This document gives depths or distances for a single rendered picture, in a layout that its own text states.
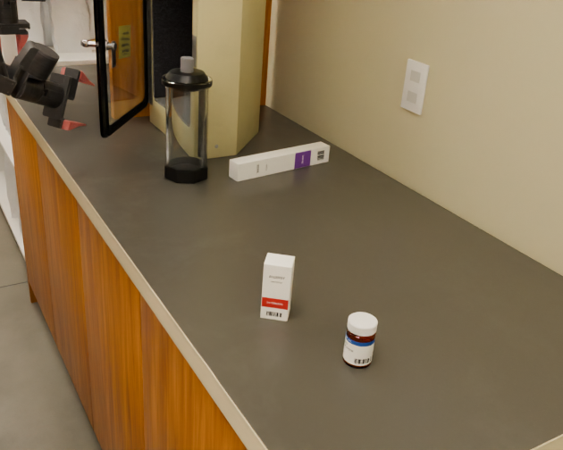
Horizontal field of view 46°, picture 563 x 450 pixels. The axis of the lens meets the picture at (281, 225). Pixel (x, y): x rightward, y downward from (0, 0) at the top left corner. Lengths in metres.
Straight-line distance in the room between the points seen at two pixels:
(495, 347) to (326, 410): 0.31
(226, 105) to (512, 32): 0.66
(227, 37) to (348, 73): 0.37
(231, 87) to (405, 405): 0.94
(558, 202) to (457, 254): 0.21
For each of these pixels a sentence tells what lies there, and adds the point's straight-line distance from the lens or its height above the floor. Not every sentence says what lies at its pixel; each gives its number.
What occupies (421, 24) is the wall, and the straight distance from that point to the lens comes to 1.56.
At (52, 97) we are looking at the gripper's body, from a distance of 1.58.
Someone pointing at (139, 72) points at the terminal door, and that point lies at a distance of 1.79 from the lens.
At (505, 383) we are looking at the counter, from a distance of 1.00.
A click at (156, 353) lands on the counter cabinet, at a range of 1.25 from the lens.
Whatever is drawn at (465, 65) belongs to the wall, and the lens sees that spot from 1.46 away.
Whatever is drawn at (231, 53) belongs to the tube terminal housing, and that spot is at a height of 1.20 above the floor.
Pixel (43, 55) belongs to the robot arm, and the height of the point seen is 1.19.
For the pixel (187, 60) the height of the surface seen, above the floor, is 1.21.
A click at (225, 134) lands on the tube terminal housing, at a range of 1.63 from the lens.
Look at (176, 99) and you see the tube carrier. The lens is 1.43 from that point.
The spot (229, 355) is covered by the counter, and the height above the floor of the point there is 0.94.
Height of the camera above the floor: 1.52
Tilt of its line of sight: 26 degrees down
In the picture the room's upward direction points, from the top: 5 degrees clockwise
